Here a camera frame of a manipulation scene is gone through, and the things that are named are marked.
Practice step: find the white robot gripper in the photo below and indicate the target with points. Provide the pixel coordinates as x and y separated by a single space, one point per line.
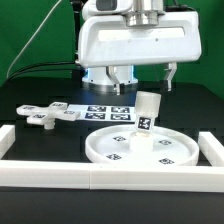
108 41

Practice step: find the white round table top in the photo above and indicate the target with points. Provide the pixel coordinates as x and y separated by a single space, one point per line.
124 144

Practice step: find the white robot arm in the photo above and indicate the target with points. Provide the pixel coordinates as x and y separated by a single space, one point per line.
142 13

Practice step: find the white marker sheet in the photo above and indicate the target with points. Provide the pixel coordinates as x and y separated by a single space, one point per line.
104 113

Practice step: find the white right fence bar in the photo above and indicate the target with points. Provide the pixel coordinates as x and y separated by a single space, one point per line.
212 149

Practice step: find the white fence bar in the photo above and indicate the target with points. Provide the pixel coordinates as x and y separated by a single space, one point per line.
7 138
103 176
212 149

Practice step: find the white cross-shaped table base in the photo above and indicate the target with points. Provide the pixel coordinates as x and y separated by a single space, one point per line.
46 116

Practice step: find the white left fence bar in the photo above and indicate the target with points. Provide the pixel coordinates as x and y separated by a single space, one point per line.
7 138

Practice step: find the white front fence bar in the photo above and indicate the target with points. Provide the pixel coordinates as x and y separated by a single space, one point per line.
103 176

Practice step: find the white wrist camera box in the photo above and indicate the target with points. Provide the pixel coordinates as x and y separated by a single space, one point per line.
105 7

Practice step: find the black camera stand pole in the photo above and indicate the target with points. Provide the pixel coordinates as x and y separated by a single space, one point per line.
76 6

